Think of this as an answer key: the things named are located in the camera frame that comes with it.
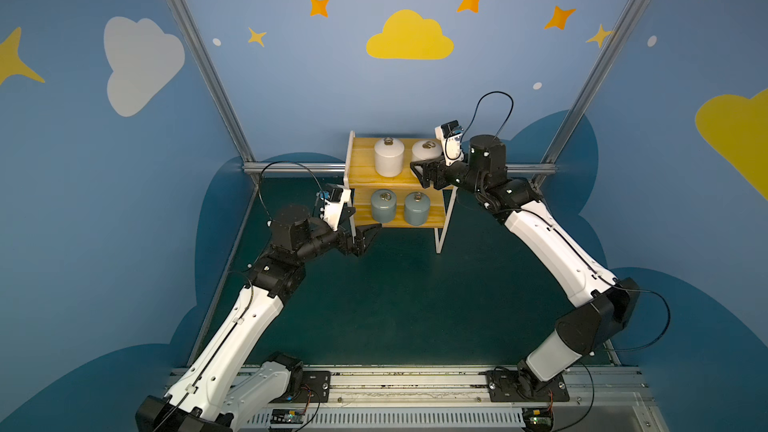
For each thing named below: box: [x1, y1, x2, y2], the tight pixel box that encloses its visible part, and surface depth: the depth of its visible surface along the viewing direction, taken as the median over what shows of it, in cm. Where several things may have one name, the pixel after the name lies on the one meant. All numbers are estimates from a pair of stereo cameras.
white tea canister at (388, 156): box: [374, 136, 405, 178], surface depth 74 cm
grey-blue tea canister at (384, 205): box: [372, 189, 396, 223], surface depth 86 cm
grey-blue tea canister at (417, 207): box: [404, 191, 431, 227], surface depth 86 cm
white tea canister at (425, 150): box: [411, 140, 443, 163], surface depth 73 cm
